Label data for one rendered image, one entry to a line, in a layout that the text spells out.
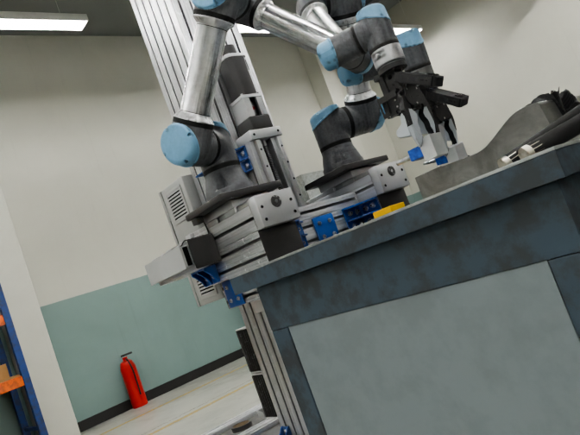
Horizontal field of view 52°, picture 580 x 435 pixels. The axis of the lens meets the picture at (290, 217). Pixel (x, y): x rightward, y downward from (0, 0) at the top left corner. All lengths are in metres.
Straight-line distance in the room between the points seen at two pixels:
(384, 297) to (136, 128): 6.77
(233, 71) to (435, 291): 1.35
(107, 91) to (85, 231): 1.82
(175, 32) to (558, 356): 1.71
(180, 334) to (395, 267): 6.21
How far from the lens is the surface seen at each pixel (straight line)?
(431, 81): 1.42
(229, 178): 1.75
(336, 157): 2.06
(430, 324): 0.93
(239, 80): 2.07
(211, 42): 1.68
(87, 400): 6.58
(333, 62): 1.53
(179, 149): 1.66
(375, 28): 1.50
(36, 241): 6.67
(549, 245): 0.80
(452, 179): 1.56
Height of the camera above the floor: 0.77
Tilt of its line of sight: 5 degrees up
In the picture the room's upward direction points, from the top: 20 degrees counter-clockwise
